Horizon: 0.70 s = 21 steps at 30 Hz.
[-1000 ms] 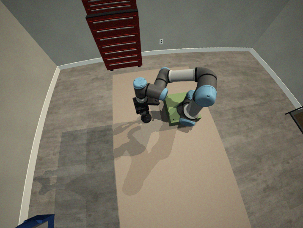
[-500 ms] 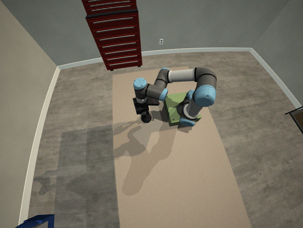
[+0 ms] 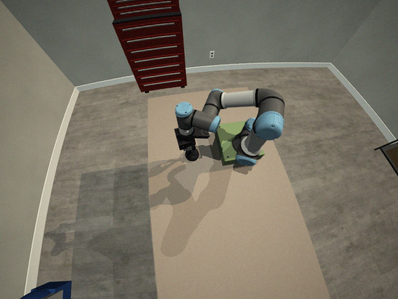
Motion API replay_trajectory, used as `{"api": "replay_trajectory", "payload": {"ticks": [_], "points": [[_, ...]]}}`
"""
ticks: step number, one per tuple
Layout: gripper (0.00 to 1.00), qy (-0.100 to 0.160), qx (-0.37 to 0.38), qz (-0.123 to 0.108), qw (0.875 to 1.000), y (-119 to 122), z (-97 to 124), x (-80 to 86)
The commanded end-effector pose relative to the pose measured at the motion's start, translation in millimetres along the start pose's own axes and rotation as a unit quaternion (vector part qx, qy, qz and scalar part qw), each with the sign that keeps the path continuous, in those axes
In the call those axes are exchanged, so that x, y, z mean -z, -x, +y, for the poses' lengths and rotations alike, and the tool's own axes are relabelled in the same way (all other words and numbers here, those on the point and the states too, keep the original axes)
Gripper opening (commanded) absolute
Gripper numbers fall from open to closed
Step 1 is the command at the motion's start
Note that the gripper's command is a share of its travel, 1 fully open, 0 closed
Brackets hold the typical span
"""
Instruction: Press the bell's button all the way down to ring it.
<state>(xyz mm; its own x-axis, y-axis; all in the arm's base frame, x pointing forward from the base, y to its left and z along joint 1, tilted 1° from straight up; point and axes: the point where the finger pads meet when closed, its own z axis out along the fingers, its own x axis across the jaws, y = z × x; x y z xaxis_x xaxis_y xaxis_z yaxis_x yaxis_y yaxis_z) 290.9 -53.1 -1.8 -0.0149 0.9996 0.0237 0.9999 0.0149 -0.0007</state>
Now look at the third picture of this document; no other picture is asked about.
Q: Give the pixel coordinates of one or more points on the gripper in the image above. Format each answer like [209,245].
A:
[185,143]

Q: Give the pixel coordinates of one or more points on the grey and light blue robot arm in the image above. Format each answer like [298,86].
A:
[268,124]

